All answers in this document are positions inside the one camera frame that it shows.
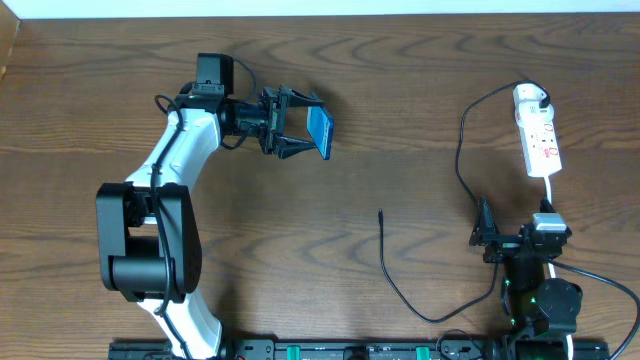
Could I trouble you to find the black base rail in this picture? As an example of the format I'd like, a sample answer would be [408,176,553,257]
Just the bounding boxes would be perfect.
[107,338,611,360]

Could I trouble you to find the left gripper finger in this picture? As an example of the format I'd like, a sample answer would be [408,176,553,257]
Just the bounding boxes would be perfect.
[275,135,316,160]
[287,88,324,108]

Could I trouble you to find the black charger cable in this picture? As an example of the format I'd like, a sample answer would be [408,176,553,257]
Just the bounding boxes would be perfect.
[377,79,552,324]

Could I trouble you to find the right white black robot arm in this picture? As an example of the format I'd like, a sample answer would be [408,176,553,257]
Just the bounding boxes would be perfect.
[469,197,583,359]

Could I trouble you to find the white charger plug adapter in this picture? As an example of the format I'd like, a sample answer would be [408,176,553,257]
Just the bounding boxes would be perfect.
[513,82,551,112]

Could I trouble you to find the blue Galaxy smartphone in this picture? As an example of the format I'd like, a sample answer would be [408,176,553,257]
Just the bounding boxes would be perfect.
[307,106,334,160]

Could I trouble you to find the white power strip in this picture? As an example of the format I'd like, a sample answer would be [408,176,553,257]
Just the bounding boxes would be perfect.
[514,103,562,178]

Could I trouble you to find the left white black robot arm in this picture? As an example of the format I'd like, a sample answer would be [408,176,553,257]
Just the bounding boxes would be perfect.
[96,53,334,359]

